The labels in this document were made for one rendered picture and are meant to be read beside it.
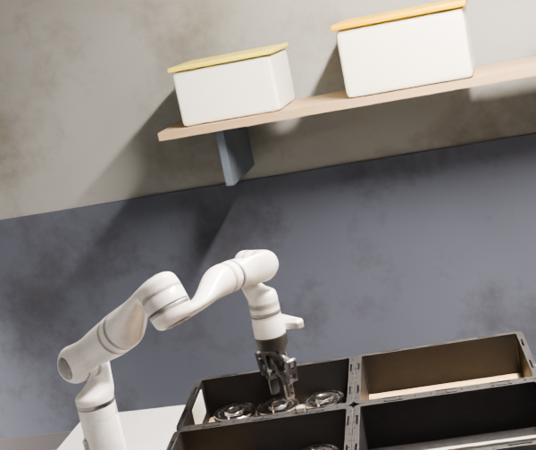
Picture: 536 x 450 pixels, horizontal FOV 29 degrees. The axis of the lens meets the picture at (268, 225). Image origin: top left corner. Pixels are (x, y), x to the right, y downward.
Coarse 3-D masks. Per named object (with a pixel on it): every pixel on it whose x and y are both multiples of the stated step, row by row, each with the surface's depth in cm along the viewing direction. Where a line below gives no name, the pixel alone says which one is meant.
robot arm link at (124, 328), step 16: (144, 288) 208; (160, 288) 207; (176, 288) 208; (128, 304) 214; (144, 304) 209; (160, 304) 207; (112, 320) 220; (128, 320) 218; (144, 320) 221; (112, 336) 221; (128, 336) 220
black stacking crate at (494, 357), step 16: (512, 336) 243; (416, 352) 246; (432, 352) 245; (448, 352) 245; (464, 352) 245; (480, 352) 244; (496, 352) 244; (512, 352) 243; (368, 368) 248; (384, 368) 248; (400, 368) 247; (416, 368) 247; (432, 368) 246; (448, 368) 246; (464, 368) 246; (480, 368) 245; (496, 368) 245; (512, 368) 244; (528, 368) 225; (368, 384) 249; (384, 384) 249; (400, 384) 248; (416, 384) 248; (432, 384) 247
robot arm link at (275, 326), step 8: (280, 312) 237; (256, 320) 236; (264, 320) 235; (272, 320) 235; (280, 320) 237; (288, 320) 240; (296, 320) 239; (256, 328) 236; (264, 328) 235; (272, 328) 235; (280, 328) 236; (288, 328) 239; (296, 328) 239; (256, 336) 237; (264, 336) 236; (272, 336) 236; (280, 336) 236
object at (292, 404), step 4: (280, 396) 251; (284, 396) 250; (268, 400) 250; (272, 400) 249; (288, 400) 247; (292, 400) 247; (296, 400) 246; (260, 404) 248; (264, 404) 248; (288, 404) 245; (292, 404) 245; (296, 404) 244; (260, 408) 246; (264, 408) 245; (268, 408) 245; (280, 408) 243; (284, 408) 243; (288, 408) 243; (292, 408) 242; (260, 412) 243; (264, 412) 243; (268, 412) 242
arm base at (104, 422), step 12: (108, 408) 242; (84, 420) 242; (96, 420) 241; (108, 420) 242; (84, 432) 244; (96, 432) 242; (108, 432) 243; (120, 432) 245; (84, 444) 245; (96, 444) 243; (108, 444) 243; (120, 444) 245
